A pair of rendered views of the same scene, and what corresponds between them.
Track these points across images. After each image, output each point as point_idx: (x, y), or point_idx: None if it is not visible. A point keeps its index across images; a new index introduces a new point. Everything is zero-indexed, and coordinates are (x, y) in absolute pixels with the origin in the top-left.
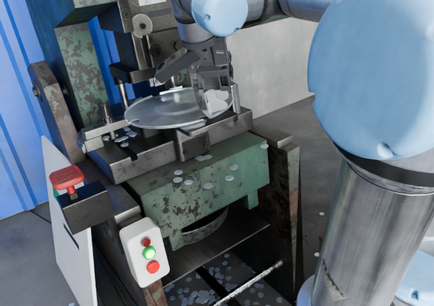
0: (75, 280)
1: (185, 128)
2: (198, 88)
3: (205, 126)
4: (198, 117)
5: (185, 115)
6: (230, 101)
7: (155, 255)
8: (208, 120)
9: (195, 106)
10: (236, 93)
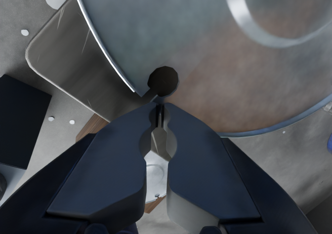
0: None
1: (60, 24)
2: None
3: (83, 103)
4: (165, 60)
5: None
6: (260, 126)
7: None
8: (141, 101)
9: (260, 28)
10: (323, 107)
